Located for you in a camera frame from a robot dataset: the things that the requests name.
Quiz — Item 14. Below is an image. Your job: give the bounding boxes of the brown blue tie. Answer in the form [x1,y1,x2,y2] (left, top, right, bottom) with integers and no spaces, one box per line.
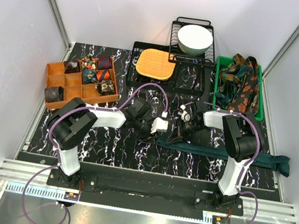
[44,86,64,103]

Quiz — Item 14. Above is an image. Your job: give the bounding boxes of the dark green tie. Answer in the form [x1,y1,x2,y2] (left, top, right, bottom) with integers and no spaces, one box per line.
[156,138,290,177]

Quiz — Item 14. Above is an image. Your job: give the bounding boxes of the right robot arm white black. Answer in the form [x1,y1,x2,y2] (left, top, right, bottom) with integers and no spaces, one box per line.
[165,102,263,212]

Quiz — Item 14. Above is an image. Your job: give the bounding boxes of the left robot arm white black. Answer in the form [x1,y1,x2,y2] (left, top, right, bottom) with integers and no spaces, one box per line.
[47,97,169,188]

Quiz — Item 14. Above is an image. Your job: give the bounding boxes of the rolled beige patterned tie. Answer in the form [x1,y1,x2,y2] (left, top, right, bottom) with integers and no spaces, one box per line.
[96,79,116,96]

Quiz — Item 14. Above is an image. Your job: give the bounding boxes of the navy tie orange flowers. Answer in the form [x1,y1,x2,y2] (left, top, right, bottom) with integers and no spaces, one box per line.
[224,56,260,114]

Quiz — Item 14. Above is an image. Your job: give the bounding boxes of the orange woven pot holder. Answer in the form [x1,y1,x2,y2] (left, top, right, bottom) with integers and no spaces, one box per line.
[135,48,176,81]

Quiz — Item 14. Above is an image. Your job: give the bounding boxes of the rolled navy orange striped tie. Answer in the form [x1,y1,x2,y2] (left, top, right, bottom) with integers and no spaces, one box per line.
[96,69,114,83]

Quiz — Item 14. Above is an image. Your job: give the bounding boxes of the orange wooden divided box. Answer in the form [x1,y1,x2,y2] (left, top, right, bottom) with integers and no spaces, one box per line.
[45,56,119,110]

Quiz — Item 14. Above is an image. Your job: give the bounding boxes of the brown teal patterned tie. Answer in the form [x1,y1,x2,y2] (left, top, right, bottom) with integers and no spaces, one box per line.
[218,53,250,98]

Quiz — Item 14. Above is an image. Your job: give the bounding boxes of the green plastic bin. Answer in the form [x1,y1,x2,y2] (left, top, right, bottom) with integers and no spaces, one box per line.
[212,54,264,121]

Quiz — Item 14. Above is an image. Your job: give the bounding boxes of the rolled blue paisley tie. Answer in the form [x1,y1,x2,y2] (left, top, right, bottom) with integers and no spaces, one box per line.
[81,69,98,85]

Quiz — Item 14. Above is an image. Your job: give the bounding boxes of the rolled maroon striped tie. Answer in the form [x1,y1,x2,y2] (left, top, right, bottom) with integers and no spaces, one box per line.
[97,56,113,70]

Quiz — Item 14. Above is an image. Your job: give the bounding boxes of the rolled colourful floral tie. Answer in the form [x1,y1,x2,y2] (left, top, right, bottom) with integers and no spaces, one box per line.
[82,57,98,71]

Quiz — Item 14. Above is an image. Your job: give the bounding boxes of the white bowl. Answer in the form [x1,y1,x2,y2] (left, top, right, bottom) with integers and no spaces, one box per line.
[177,24,213,56]

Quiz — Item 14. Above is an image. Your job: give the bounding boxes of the rolled dark floral tie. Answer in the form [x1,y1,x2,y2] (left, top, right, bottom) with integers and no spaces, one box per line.
[64,60,80,74]

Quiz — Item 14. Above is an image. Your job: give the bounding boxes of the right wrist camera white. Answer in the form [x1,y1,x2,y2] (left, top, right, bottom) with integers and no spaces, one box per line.
[178,105,191,122]

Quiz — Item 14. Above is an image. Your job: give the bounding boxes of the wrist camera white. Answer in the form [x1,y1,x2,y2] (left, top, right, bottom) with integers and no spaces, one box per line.
[150,117,169,134]
[178,105,191,122]

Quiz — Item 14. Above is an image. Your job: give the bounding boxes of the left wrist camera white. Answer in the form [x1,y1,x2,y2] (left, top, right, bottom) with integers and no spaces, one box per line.
[150,117,169,134]

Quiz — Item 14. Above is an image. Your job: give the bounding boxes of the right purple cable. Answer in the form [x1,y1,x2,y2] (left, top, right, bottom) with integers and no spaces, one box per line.
[164,98,275,224]

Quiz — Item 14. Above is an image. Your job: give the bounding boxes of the black wire tray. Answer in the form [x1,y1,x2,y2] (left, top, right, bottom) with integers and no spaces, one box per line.
[125,41,205,98]

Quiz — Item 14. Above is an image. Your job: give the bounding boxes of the black wire dish rack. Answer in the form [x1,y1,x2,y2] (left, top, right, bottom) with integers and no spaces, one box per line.
[169,16,215,68]

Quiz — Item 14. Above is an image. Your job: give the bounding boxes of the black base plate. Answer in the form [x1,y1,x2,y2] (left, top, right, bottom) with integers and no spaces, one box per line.
[47,162,244,220]

